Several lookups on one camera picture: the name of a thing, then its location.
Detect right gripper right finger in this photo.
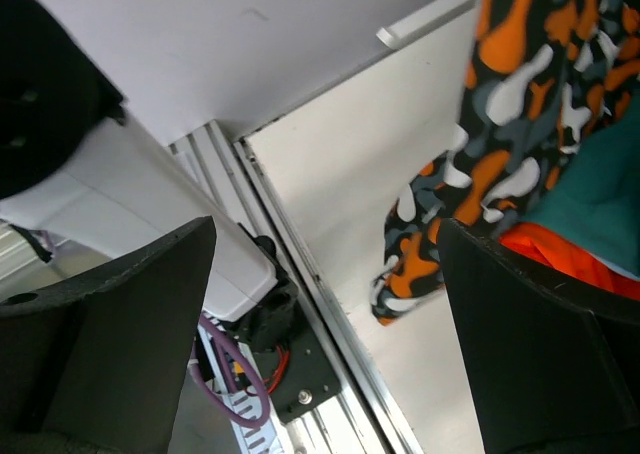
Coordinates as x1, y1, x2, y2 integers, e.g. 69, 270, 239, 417
438, 220, 639, 453

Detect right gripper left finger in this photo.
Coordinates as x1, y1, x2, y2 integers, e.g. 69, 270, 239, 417
1, 217, 216, 453

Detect teal green shorts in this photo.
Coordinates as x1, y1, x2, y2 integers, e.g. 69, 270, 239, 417
522, 126, 640, 265

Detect orange black patterned shorts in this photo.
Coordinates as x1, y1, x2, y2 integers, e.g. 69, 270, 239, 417
370, 0, 639, 325

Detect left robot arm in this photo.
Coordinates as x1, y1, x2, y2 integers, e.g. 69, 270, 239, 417
1, 0, 297, 352

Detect bright orange shorts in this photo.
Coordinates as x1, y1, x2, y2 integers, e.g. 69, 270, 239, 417
499, 222, 639, 300

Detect slotted grey cable duct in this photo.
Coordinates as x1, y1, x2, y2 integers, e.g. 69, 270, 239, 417
209, 378, 291, 454

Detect aluminium extrusion rail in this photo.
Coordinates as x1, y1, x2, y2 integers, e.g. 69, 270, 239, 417
168, 122, 422, 453

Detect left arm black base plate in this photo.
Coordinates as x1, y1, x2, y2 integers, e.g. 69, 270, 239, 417
234, 293, 344, 424

